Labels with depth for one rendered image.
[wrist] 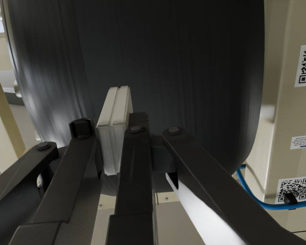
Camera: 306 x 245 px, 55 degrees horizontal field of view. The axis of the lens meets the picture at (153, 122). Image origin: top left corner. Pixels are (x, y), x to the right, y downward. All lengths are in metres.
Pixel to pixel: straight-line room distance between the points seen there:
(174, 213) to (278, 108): 3.00
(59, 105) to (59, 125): 0.03
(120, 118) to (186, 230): 3.22
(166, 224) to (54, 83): 3.15
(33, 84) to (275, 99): 0.42
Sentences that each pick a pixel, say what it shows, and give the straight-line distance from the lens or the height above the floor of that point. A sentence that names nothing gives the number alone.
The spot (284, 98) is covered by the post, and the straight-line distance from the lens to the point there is 0.58.
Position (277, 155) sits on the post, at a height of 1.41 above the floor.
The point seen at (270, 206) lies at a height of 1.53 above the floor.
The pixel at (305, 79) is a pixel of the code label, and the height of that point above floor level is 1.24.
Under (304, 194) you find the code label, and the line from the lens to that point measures 0.76.
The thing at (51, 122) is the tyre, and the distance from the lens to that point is 0.35.
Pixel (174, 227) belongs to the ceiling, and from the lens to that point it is 3.39.
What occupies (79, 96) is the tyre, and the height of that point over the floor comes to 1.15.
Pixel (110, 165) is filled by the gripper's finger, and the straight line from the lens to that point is 0.16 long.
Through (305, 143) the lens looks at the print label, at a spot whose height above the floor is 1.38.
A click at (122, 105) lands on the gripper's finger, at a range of 0.17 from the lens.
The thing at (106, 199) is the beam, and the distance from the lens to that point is 1.03.
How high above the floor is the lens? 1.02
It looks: 31 degrees up
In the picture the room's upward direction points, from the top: 174 degrees clockwise
